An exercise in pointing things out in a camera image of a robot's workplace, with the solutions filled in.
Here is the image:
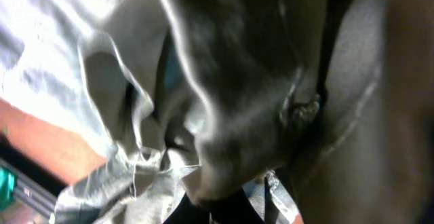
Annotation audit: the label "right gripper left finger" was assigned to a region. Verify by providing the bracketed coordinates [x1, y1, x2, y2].
[163, 194, 210, 224]

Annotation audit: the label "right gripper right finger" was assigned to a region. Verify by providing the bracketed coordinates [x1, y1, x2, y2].
[209, 189, 264, 224]

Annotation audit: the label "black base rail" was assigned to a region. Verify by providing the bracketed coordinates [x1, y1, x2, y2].
[1, 134, 66, 219]

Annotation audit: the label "khaki shorts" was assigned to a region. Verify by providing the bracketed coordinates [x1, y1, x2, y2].
[55, 0, 433, 223]

